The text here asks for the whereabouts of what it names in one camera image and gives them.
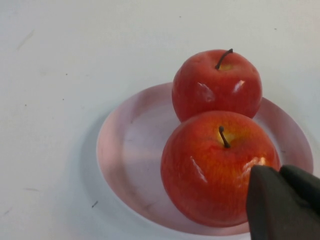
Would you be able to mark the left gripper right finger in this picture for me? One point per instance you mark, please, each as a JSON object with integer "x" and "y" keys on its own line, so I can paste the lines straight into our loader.
{"x": 305, "y": 187}

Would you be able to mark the red plastic apple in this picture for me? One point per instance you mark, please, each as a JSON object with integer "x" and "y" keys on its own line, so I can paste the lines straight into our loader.
{"x": 215, "y": 95}
{"x": 205, "y": 180}

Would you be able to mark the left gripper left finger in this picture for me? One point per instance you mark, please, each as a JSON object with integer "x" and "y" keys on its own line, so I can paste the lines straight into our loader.
{"x": 272, "y": 210}

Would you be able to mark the pink round plate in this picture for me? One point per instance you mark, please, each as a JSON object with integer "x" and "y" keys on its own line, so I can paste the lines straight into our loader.
{"x": 140, "y": 155}

